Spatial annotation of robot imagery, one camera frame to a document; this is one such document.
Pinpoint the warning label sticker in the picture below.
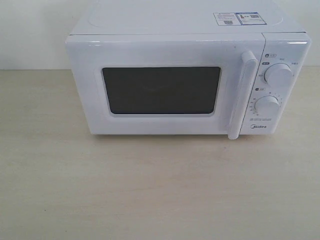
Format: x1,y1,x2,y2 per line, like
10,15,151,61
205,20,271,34
213,12,267,26

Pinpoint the white microwave oven body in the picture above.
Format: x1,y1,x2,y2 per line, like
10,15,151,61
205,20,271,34
68,0,311,136

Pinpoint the white lower control knob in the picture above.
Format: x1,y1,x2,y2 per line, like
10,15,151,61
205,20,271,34
254,95,280,118

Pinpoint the white microwave door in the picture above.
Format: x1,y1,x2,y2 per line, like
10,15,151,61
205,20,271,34
65,33,266,140

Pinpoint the white control knob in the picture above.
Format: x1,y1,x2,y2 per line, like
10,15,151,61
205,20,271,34
264,63,293,88
254,95,280,118

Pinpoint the white upper control knob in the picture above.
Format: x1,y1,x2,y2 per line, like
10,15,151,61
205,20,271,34
264,63,293,88

